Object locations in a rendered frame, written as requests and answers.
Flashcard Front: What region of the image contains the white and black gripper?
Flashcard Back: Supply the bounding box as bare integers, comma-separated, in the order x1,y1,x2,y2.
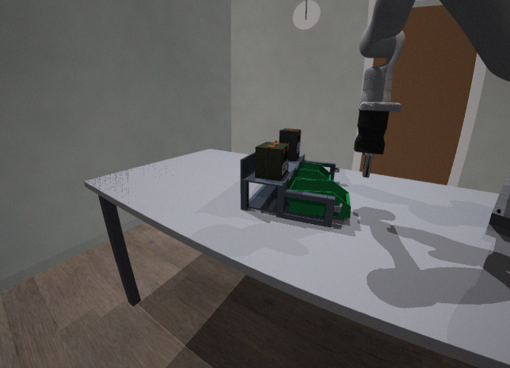
354,89,402,178

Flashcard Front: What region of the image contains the black tool case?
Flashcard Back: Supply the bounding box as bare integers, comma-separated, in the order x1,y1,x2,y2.
279,129,301,161

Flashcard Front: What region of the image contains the dark green case with orange latches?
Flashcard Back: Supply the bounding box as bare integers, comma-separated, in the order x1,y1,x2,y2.
255,142,290,181

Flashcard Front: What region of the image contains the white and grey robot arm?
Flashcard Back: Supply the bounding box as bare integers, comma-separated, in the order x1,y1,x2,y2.
360,0,510,91

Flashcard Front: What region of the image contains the green bin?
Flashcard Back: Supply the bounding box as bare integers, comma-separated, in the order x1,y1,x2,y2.
289,179,351,218
297,162,331,180
287,169,327,189

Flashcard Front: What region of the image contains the grey metal shelf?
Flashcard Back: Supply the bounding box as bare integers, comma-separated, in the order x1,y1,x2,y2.
240,152,342,227

